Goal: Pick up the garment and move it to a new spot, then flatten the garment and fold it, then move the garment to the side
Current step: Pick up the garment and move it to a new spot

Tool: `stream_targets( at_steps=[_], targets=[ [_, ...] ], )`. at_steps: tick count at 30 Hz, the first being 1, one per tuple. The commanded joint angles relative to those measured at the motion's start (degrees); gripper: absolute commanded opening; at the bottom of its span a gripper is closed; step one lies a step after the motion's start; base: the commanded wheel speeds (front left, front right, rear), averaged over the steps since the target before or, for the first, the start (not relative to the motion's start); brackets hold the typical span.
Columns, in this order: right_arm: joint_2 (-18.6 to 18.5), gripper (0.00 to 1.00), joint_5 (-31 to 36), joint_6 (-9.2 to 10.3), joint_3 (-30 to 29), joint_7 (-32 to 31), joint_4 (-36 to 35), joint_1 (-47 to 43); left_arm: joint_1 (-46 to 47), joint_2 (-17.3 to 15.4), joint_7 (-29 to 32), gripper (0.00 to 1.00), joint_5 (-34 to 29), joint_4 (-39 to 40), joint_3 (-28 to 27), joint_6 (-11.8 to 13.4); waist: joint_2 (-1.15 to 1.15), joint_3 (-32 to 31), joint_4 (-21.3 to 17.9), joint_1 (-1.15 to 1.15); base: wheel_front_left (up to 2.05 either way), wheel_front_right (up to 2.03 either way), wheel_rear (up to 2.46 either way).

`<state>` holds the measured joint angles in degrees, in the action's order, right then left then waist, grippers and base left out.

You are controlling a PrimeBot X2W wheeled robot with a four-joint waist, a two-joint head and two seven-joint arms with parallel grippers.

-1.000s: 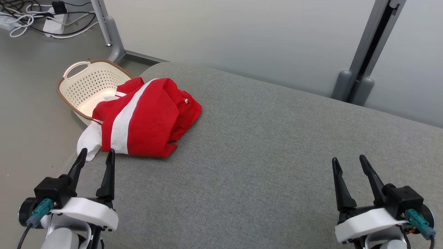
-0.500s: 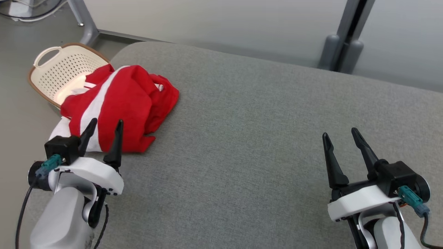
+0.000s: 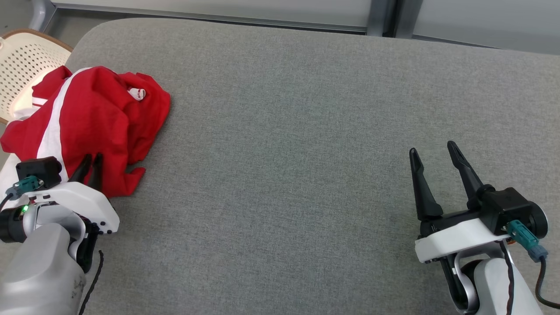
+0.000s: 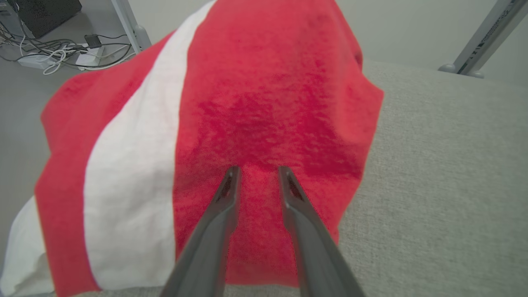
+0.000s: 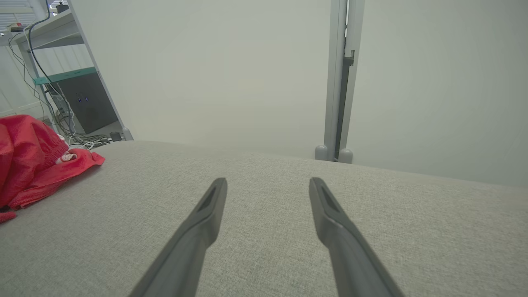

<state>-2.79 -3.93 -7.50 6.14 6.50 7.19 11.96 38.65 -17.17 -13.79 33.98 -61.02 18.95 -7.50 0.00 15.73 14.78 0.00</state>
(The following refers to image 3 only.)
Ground grey curved metal bar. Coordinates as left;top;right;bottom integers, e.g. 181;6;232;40
28;0;58;31

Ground teal plug right camera cable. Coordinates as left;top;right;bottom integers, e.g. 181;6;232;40
507;220;560;309

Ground red shorts white stripe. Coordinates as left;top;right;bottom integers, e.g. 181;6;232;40
0;66;171;197

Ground short grey metal frame rail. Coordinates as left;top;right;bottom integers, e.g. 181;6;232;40
413;33;500;49

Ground red white basketball jersey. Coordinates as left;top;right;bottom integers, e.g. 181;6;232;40
0;66;73;197

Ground long grey metal frame rail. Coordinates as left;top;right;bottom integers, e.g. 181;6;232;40
50;0;369;35

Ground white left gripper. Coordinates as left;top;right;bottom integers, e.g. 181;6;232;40
26;153;119;235

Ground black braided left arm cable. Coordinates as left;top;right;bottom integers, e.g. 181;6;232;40
79;250;104;315

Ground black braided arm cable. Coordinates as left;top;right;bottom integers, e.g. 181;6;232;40
79;250;104;315
499;240;516;315

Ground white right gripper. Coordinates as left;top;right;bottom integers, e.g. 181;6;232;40
409;141;510;263

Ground grey metal partition post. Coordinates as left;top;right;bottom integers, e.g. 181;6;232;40
367;0;424;39

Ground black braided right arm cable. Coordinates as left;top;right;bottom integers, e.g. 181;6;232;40
499;240;516;315

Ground cream perforated laundry basket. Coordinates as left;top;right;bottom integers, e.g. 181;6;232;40
0;28;74;125

